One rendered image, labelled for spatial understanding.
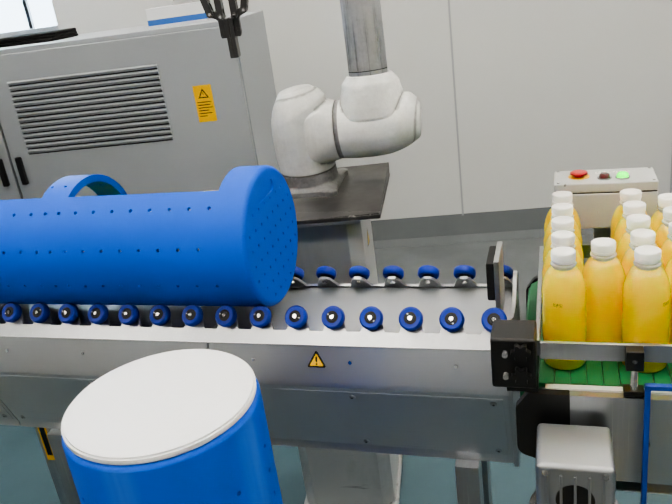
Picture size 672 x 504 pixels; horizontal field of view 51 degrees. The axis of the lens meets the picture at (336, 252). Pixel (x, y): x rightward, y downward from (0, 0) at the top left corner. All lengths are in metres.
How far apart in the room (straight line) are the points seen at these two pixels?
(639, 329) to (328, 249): 0.91
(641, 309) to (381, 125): 0.86
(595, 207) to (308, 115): 0.74
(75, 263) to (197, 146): 1.55
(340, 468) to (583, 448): 1.20
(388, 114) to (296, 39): 2.34
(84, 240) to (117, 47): 1.63
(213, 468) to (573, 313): 0.62
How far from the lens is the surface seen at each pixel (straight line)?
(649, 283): 1.20
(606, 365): 1.29
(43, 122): 3.23
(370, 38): 1.82
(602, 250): 1.23
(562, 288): 1.20
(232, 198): 1.34
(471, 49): 4.04
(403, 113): 1.81
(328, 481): 2.29
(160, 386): 1.10
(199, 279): 1.38
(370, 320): 1.33
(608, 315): 1.26
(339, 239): 1.87
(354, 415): 1.45
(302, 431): 1.55
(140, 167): 3.10
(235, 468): 1.01
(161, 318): 1.50
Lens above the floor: 1.57
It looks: 22 degrees down
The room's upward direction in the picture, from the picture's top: 8 degrees counter-clockwise
